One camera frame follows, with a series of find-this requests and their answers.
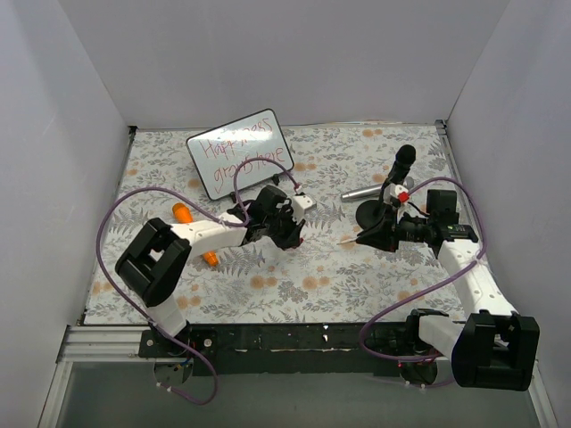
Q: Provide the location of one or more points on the black front mounting rail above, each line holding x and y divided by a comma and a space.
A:
389, 350

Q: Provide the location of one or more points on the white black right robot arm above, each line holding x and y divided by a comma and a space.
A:
496, 346

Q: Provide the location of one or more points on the orange toy microphone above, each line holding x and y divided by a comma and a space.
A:
183, 215

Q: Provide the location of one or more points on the floral patterned table mat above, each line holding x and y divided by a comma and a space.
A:
318, 282

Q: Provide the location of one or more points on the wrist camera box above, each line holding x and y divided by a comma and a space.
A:
395, 195
301, 205

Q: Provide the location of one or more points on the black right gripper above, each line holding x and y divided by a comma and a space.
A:
385, 230

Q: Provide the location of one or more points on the red white marker pen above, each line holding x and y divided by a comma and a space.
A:
346, 241

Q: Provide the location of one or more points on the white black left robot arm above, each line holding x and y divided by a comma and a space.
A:
154, 261

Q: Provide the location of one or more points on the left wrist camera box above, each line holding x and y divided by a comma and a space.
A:
301, 205

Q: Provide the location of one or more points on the silver metal microphone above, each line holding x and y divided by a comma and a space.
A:
369, 192

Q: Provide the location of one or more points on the black microphone on stand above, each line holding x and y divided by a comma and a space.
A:
404, 159

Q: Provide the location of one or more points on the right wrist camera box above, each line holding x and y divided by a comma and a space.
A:
395, 195

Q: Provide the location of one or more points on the black framed whiteboard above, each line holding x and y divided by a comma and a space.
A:
243, 152

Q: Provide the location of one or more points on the black microphone stand base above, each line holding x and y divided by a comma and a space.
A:
369, 213

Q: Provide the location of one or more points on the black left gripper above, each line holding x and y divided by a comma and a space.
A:
288, 228

